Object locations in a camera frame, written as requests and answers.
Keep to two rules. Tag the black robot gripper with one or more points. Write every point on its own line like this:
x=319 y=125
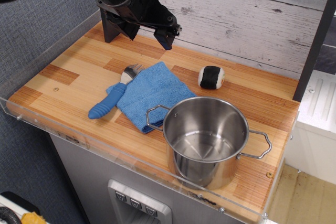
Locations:
x=148 y=13

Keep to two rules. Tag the blue cloth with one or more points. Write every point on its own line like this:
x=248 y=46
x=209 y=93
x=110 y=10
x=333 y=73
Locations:
x=153 y=86

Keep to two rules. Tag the blue handled metal spork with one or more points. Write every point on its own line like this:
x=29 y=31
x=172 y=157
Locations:
x=110 y=101

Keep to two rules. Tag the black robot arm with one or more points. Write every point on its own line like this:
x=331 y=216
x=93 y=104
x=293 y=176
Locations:
x=127 y=16

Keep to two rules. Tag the black white sushi toy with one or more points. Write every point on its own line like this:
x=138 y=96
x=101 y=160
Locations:
x=211 y=77

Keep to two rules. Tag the stainless steel pot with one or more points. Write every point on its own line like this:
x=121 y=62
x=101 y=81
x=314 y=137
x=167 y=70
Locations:
x=205 y=138

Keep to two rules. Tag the grey toy kitchen cabinet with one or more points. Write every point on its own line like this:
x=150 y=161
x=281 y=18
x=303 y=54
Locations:
x=90 y=172

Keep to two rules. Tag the silver dispenser button panel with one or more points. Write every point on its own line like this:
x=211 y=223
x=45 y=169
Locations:
x=132 y=206

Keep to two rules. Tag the white side counter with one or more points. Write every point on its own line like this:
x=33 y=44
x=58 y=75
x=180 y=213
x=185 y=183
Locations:
x=311 y=148

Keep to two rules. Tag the dark left upright post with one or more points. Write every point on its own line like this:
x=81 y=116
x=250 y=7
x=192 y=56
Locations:
x=111 y=25

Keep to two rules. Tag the dark upright post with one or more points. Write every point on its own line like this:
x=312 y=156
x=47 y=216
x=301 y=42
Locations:
x=111 y=25
x=316 y=46

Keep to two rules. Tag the clear acrylic guard rail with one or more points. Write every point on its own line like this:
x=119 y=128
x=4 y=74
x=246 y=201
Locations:
x=55 y=91

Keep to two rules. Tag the dark right upright post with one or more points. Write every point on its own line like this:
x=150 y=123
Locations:
x=316 y=46

